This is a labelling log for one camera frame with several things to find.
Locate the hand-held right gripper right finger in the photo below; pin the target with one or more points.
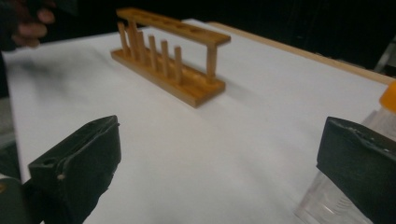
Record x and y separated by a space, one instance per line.
358 168

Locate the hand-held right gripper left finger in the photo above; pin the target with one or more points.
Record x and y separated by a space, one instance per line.
74 168

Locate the orange cap test tube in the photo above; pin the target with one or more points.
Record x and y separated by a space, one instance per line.
389 98

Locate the wooden test tube rack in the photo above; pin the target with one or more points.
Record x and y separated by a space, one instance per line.
199 90

